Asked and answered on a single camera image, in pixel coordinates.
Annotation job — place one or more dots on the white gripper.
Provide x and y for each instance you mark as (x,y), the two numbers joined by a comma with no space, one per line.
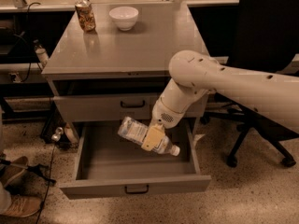
(163,115)

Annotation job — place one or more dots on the bottle beside cabinet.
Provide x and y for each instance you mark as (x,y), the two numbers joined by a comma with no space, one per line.
(41,53)

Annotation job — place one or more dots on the upper grey drawer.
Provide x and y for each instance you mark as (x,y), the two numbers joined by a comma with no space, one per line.
(81,108)

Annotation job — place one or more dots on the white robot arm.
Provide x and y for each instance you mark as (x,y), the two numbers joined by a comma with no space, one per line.
(193,75)

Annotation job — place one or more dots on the open middle drawer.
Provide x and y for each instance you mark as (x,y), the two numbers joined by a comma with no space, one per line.
(110,166)

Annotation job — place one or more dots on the clear plastic water bottle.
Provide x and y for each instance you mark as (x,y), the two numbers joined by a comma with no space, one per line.
(136,131)

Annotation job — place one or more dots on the grey drawer cabinet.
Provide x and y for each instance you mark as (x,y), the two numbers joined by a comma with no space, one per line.
(109,61)

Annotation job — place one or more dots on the tan sneaker upper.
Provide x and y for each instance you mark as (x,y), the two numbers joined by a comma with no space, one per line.
(9,173)

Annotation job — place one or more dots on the black office chair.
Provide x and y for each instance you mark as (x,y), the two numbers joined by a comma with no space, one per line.
(260,35)

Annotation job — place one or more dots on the black tripod leg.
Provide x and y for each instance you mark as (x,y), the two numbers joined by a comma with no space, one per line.
(33,169)

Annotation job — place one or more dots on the tan sneaker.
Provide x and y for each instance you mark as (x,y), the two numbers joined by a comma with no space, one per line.
(20,206)
(9,173)

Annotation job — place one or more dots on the white ceramic bowl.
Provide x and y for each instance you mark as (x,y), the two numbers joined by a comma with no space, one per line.
(124,17)

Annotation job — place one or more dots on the tan sneaker lower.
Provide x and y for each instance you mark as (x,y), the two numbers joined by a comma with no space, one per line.
(20,206)

